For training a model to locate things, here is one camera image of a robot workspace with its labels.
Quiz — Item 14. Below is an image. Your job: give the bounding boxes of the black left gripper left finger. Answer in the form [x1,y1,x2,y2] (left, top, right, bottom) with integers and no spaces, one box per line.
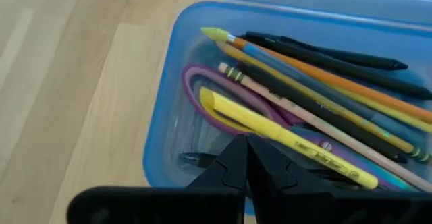
[66,134,250,224]

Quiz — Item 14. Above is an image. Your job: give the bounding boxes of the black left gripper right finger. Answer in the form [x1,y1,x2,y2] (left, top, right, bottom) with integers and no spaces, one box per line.
[248,134,432,224]

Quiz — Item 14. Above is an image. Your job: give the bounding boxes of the natural wood pencil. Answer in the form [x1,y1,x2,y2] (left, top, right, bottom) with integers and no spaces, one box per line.
[217,61,432,193]

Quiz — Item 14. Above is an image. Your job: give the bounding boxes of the black pen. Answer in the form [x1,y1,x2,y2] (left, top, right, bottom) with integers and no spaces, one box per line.
[238,34,432,101]
[241,65,410,164]
[244,30,410,72]

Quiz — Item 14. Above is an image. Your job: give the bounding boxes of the yellow pencil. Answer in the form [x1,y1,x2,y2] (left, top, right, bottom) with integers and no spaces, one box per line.
[217,41,432,163]

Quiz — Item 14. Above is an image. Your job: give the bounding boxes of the blue plastic supply box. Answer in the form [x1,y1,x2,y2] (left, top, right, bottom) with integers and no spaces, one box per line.
[142,0,432,217]

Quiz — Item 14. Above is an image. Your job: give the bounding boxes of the purple scissors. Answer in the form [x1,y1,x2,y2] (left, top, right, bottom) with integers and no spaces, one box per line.
[181,63,418,192]

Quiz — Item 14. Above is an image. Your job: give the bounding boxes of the orange pencil green eraser cap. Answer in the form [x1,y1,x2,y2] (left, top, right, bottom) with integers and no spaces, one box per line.
[200,26,432,124]

